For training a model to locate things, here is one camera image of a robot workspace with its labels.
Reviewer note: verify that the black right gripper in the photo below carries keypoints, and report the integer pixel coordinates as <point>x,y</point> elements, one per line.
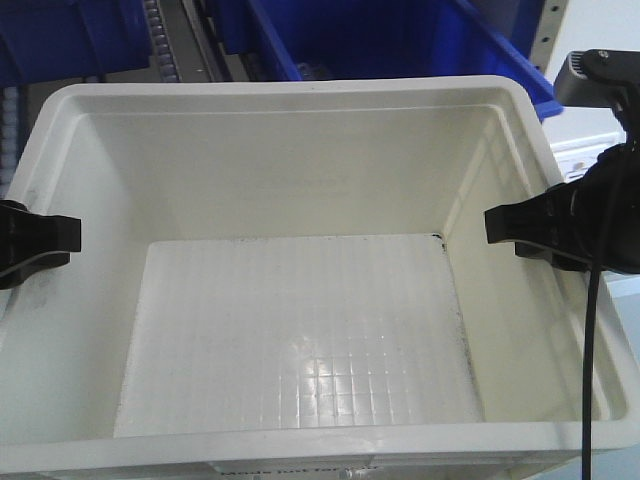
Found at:
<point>570,213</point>

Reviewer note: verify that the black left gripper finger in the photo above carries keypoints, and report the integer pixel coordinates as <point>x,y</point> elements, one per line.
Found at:
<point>31,242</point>

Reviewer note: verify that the white translucent plastic tote bin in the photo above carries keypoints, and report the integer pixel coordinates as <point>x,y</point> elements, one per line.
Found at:
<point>283,280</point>

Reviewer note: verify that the large blue bin right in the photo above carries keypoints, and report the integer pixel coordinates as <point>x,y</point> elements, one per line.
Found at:
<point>357,40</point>

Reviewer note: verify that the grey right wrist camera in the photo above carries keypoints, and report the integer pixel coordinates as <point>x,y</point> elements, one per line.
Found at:
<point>597,78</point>

